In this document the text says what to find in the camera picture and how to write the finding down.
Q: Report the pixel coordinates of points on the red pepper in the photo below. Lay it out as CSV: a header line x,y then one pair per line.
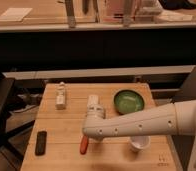
x,y
84,145

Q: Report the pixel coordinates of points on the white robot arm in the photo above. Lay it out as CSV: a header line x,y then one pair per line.
x,y
171,119

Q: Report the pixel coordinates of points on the white sponge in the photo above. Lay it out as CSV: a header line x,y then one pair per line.
x,y
93,99

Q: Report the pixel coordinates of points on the green bowl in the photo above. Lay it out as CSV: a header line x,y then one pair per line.
x,y
128,101

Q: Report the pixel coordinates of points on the white plastic bottle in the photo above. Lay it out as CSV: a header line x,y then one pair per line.
x,y
61,96

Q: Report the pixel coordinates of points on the white paper cup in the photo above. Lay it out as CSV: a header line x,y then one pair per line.
x,y
138,143

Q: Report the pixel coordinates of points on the black rectangular remote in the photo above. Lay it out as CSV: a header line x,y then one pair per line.
x,y
41,143

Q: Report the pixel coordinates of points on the black chair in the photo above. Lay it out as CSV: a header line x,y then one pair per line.
x,y
6,95

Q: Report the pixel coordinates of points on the white paper sheet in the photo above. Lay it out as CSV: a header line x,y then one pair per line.
x,y
14,14

